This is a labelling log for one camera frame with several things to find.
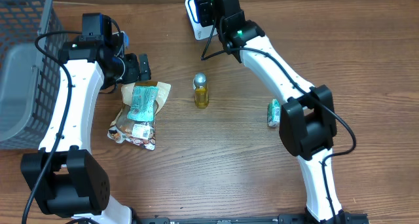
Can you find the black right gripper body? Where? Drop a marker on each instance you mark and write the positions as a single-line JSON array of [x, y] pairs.
[[207, 14]]

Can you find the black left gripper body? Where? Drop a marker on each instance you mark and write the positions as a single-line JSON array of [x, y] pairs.
[[144, 67]]

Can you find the brown snack pouch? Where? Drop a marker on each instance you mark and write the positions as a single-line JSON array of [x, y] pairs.
[[135, 123]]

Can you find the yellow oil bottle silver cap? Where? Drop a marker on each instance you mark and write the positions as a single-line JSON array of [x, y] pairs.
[[201, 91]]

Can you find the teal white tissue pack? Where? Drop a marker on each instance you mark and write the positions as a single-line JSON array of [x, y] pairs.
[[273, 113]]

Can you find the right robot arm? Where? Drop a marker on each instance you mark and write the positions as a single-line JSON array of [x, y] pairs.
[[308, 122]]

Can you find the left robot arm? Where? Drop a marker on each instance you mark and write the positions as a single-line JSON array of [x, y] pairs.
[[64, 178]]

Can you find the white barcode scanner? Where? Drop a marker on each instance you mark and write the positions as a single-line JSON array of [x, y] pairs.
[[200, 32]]

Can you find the grey plastic mesh basket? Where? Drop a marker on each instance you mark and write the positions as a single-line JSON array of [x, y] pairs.
[[29, 80]]

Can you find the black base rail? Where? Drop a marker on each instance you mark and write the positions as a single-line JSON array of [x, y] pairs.
[[226, 220]]

